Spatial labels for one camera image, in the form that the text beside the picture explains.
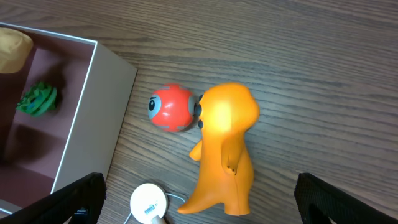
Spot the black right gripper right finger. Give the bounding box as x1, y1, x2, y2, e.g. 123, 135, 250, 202
294, 173, 397, 224

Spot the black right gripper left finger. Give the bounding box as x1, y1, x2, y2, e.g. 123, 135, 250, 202
1, 172, 106, 224

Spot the green plastic spinning top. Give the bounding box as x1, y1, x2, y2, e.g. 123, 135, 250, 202
16, 82, 58, 116

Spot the orange dinosaur figure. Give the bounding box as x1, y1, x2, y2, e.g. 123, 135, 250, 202
177, 83, 260, 216

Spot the white plush duck toy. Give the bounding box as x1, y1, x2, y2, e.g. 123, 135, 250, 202
1, 27, 34, 74

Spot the white box with pink interior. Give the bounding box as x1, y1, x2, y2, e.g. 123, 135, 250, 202
1, 26, 137, 215

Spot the red ball with eye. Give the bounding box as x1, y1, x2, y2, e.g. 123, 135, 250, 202
147, 83, 196, 132

